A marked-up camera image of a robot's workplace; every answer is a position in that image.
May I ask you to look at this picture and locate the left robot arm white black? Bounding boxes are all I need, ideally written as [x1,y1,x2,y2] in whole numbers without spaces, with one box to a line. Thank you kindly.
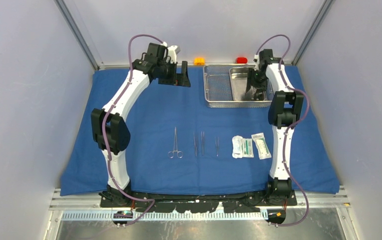
[91,42,190,207]

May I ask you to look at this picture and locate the green white sterile packet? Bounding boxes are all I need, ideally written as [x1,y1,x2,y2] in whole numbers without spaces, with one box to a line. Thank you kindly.
[241,138,254,158]

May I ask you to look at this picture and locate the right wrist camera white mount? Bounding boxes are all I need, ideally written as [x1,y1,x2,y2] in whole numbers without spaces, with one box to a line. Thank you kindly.
[253,54,260,63]

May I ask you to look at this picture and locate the red toy block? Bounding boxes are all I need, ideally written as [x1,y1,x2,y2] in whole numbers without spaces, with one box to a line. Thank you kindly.
[235,57,248,64]

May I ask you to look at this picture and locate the steel forceps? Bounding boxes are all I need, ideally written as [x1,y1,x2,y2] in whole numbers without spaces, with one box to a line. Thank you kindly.
[193,133,198,157]

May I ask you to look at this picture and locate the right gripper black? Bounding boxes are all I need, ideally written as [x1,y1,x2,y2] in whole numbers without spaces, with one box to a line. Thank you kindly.
[245,68,267,94]

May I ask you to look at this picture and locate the wire mesh steel tray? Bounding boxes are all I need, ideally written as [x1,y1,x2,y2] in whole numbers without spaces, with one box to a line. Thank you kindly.
[203,64,274,108]

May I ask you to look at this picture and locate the blue surgical wrap cloth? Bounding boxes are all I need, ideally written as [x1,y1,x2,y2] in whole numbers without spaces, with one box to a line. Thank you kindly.
[60,65,341,197]

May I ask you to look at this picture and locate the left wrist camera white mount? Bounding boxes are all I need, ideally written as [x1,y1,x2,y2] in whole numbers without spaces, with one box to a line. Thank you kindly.
[162,41,180,64]

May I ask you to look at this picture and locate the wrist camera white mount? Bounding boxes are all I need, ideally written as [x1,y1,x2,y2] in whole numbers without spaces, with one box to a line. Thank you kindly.
[162,41,180,64]
[253,54,260,63]

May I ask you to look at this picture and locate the steel hemostat ring handles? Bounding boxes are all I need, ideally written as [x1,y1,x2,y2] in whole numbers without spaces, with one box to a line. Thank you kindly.
[168,127,183,159]

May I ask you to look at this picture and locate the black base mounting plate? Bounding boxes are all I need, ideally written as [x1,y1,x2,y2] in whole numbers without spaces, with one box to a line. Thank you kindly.
[99,189,297,214]

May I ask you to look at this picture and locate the small orange toy block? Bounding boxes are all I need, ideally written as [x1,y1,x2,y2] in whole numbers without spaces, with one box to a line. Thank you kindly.
[193,57,205,66]

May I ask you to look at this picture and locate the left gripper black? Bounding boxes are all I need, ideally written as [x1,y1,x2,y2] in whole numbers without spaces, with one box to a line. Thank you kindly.
[157,60,190,87]

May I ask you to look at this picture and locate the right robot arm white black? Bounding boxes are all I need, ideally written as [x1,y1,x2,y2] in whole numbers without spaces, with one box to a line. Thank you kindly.
[245,49,304,205]

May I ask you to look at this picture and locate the pointed steel tweezers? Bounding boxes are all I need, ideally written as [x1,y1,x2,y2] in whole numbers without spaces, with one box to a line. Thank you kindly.
[215,136,219,157]

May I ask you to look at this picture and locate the aluminium front rail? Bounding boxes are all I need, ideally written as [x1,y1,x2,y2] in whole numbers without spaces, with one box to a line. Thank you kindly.
[49,187,351,221]

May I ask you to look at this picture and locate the blunt steel tweezers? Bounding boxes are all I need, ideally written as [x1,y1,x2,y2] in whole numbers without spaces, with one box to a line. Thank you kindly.
[201,131,205,155]

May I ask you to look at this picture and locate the aluminium frame post left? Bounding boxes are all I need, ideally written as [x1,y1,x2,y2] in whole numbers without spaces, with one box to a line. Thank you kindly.
[54,0,101,71]

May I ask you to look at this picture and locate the aluminium frame rail right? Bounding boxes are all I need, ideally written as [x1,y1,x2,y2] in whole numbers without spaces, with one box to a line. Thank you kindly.
[291,0,335,66]

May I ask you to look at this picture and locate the white gauze roll packet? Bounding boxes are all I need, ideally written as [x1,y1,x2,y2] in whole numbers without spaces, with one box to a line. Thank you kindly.
[232,135,243,159]

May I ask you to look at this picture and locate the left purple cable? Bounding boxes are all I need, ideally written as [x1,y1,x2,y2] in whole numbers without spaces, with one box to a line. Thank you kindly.
[102,34,168,227]

